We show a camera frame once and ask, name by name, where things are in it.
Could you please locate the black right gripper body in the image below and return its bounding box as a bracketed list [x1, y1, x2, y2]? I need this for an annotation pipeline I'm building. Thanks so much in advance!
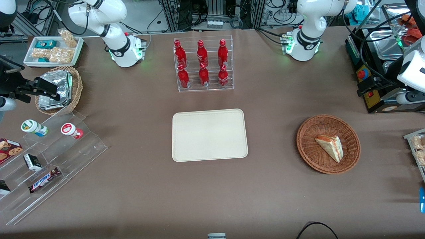
[0, 61, 35, 100]

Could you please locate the triangular sandwich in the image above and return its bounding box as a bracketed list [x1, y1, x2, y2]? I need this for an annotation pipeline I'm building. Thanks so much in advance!
[314, 134, 344, 164]

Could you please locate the white plastic snack tray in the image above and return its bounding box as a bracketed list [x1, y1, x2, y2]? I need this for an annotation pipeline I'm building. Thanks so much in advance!
[23, 36, 84, 67]

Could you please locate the tan wicker basket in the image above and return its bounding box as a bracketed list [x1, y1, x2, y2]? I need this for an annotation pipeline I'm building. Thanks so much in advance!
[35, 66, 83, 116]

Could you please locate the grey tray with snacks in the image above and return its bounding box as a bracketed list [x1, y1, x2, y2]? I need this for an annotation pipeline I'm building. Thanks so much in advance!
[403, 128, 425, 183]

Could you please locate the round brown wicker basket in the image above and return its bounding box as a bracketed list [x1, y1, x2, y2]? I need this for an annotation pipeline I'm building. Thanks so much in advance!
[296, 115, 361, 175]

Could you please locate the cream rectangular tray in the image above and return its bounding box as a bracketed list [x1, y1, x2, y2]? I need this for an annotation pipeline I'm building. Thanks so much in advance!
[172, 109, 249, 163]

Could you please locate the silver foil package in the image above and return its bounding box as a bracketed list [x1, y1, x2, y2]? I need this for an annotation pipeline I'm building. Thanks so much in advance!
[39, 70, 73, 100]
[38, 95, 71, 111]

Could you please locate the steel food pan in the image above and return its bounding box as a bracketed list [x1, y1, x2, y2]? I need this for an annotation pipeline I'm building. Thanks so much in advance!
[369, 29, 404, 61]
[382, 61, 404, 76]

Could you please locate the black food warmer cabinet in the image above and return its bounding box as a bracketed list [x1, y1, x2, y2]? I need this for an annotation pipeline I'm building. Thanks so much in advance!
[345, 3, 425, 114]

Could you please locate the clear bag of puffed snacks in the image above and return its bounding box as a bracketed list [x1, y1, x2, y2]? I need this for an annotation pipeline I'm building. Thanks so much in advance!
[31, 48, 50, 60]
[49, 47, 74, 64]
[58, 29, 78, 48]

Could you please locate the green lid yogurt cup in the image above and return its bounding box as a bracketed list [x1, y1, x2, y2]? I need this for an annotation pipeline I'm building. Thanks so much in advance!
[21, 119, 48, 137]

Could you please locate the orange fried food piece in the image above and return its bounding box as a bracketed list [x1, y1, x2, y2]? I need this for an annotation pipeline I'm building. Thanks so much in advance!
[401, 28, 425, 46]
[396, 15, 417, 28]

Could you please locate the red lid yogurt cup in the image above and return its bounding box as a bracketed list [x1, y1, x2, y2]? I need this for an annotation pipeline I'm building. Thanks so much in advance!
[60, 122, 84, 139]

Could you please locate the clear acrylic stepped shelf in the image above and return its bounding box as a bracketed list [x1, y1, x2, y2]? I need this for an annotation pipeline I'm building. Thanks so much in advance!
[0, 110, 109, 226]

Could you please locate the red cookie box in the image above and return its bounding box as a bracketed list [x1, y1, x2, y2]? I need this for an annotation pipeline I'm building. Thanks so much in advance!
[0, 138, 23, 165]

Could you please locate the small black white box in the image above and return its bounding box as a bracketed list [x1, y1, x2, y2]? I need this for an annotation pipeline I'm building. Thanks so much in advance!
[23, 153, 43, 172]

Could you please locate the teal cloth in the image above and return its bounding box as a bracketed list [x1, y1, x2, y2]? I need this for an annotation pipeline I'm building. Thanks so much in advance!
[353, 5, 370, 21]

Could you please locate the clear snack bag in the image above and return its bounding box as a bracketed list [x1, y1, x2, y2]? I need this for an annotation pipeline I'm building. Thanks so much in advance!
[413, 150, 425, 167]
[411, 134, 425, 152]

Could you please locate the snickers chocolate bar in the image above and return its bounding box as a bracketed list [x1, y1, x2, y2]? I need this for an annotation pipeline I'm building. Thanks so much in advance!
[28, 167, 61, 194]

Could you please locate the red cola bottle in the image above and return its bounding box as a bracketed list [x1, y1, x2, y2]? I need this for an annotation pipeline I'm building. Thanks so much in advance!
[197, 40, 209, 67]
[174, 40, 187, 68]
[199, 62, 210, 88]
[217, 39, 229, 67]
[218, 64, 229, 88]
[177, 64, 191, 89]

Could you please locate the clear acrylic bottle rack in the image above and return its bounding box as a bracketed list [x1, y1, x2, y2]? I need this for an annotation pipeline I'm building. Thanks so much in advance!
[173, 35, 234, 93]

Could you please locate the black looped cable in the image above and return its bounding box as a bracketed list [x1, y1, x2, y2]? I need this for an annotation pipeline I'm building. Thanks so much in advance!
[296, 221, 339, 239]

